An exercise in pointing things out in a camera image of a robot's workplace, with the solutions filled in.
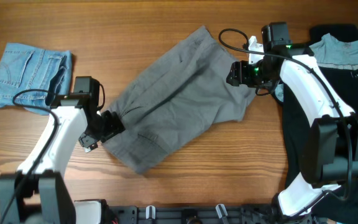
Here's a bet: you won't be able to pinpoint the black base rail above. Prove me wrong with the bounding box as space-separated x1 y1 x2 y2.
110 204 328 224

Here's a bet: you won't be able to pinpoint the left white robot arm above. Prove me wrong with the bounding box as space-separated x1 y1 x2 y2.
0 77 125 223

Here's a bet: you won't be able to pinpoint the grey shorts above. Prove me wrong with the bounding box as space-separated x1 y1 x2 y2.
103 26 255 174

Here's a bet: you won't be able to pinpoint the black shirt with grey collar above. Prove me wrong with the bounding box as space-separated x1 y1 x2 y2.
273 23 358 224

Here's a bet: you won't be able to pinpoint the folded blue denim jeans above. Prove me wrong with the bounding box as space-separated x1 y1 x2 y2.
0 43 72 108

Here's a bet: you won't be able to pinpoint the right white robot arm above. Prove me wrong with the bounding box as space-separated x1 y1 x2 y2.
226 22 358 223

